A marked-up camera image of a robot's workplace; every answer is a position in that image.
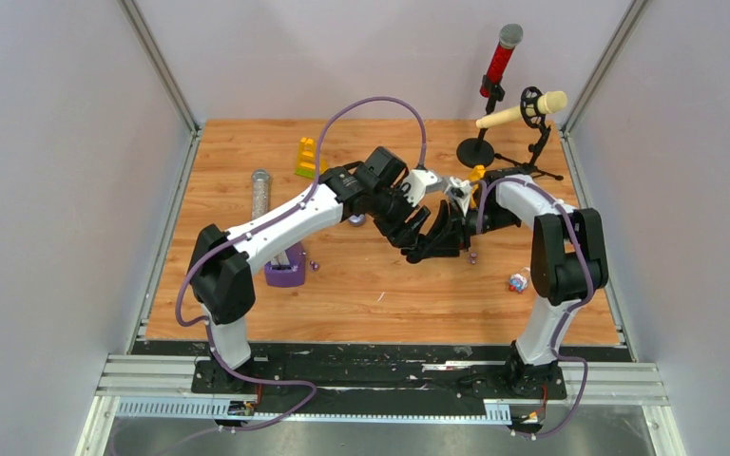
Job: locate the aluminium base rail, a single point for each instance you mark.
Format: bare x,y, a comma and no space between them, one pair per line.
352,383

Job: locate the colourful toy block pile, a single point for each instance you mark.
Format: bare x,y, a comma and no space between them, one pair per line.
476,177

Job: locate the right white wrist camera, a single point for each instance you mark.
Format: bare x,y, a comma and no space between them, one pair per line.
459,192

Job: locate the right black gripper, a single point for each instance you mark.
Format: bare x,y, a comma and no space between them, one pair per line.
446,240

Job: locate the black tripod mic stand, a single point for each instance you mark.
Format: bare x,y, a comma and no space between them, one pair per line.
535,149

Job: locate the red microphone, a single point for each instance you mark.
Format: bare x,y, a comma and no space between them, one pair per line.
510,36

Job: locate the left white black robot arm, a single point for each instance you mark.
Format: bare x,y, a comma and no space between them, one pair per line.
224,262

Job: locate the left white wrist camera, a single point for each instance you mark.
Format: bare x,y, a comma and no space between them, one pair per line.
418,183

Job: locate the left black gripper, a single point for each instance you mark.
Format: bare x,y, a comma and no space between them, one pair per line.
411,235

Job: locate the yellow green toy block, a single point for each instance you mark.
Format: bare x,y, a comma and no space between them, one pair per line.
307,165

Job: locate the cream microphone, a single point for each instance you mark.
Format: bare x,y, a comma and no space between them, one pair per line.
548,103

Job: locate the black earbud charging case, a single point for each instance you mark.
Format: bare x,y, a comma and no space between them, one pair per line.
413,255

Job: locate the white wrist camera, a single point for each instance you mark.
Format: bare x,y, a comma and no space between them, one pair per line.
459,192
418,183

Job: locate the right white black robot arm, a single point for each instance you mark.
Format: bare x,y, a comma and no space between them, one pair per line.
567,266

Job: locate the clear glitter tube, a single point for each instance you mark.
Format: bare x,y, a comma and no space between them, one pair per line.
261,191

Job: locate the purple stapler box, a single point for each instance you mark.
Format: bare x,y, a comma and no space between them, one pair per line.
287,269

